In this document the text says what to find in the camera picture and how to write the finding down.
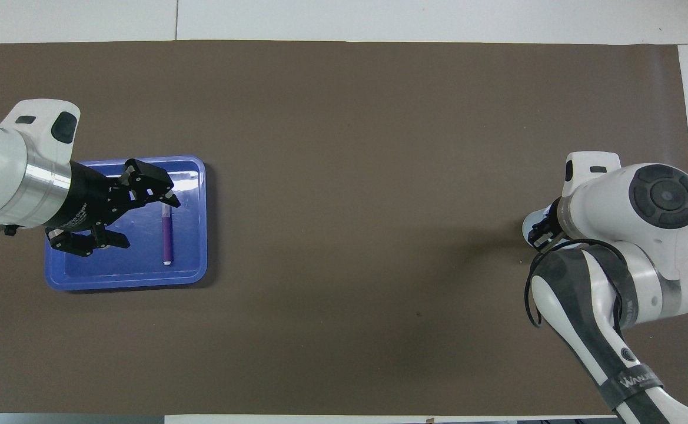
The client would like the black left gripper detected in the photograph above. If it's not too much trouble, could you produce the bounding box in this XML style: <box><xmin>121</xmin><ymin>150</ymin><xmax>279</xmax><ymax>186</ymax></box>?
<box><xmin>45</xmin><ymin>158</ymin><xmax>181</xmax><ymax>258</ymax></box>

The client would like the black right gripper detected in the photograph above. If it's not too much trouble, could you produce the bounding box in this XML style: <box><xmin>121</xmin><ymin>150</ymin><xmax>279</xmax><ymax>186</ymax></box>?
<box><xmin>528</xmin><ymin>197</ymin><xmax>564</xmax><ymax>254</ymax></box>

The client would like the purple marker pen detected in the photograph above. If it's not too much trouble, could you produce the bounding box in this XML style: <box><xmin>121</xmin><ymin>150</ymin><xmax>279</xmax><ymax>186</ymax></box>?
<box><xmin>161</xmin><ymin>204</ymin><xmax>174</xmax><ymax>267</ymax></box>

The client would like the blue plastic tray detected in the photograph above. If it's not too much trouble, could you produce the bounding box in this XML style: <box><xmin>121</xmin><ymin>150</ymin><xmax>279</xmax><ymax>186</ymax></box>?
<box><xmin>45</xmin><ymin>155</ymin><xmax>208</xmax><ymax>292</ymax></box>

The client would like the translucent plastic cup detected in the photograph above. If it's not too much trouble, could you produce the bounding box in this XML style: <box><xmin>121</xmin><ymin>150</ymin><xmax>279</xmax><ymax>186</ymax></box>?
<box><xmin>522</xmin><ymin>211</ymin><xmax>556</xmax><ymax>251</ymax></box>

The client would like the brown table mat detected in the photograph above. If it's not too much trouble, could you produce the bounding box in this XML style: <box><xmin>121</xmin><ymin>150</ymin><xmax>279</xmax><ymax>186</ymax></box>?
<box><xmin>0</xmin><ymin>40</ymin><xmax>688</xmax><ymax>416</ymax></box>

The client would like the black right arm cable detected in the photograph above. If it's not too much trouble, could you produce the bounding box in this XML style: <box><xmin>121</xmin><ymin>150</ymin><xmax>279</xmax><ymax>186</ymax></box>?
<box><xmin>525</xmin><ymin>238</ymin><xmax>630</xmax><ymax>330</ymax></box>

